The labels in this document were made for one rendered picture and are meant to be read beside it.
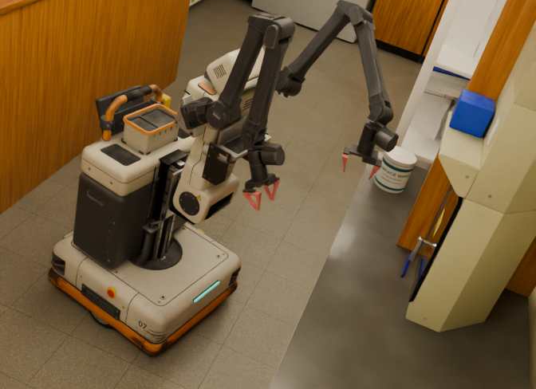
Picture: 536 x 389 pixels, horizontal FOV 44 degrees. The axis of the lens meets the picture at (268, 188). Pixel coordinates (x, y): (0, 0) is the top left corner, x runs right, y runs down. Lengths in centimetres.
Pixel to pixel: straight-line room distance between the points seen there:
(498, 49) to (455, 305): 78
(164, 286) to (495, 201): 157
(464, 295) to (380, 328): 27
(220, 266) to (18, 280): 94
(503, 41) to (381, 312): 90
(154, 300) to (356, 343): 113
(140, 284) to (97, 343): 33
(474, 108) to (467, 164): 21
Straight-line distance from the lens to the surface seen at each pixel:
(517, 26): 211
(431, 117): 331
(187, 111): 233
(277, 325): 333
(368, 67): 241
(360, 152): 237
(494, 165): 186
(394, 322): 214
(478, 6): 316
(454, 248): 200
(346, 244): 236
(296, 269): 368
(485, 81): 216
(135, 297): 289
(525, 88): 178
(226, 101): 223
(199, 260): 312
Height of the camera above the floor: 230
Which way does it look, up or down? 33 degrees down
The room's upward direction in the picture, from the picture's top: 17 degrees clockwise
